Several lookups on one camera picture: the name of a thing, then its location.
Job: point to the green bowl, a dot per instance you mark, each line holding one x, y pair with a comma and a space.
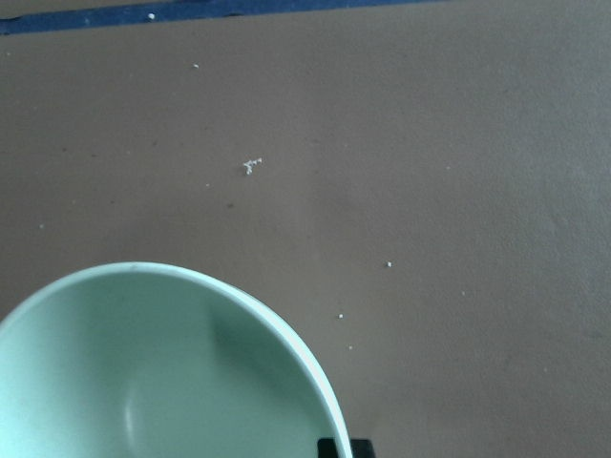
141, 359

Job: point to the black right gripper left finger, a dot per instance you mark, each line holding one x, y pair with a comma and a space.
327, 448

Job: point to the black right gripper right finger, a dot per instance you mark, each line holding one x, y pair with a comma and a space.
362, 448

